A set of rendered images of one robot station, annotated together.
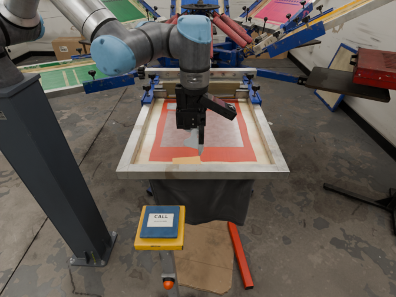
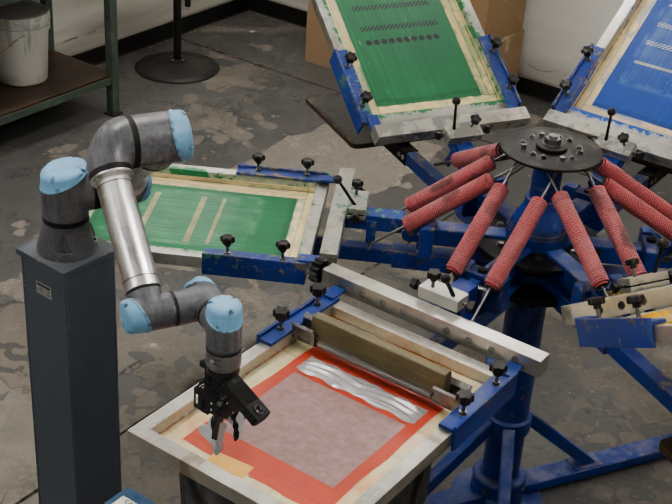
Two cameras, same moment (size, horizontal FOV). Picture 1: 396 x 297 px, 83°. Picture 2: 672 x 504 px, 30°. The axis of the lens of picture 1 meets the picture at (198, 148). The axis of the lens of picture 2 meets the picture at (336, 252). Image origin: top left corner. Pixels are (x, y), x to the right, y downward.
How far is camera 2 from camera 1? 2.19 m
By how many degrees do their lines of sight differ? 29
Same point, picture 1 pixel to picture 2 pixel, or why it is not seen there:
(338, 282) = not seen: outside the picture
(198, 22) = (217, 313)
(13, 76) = (83, 251)
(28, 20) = not seen: hidden behind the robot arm
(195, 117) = (212, 402)
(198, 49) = (215, 335)
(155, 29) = (194, 297)
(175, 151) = (230, 443)
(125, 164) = (145, 426)
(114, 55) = (129, 321)
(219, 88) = (408, 370)
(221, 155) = (284, 482)
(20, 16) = not seen: hidden behind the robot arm
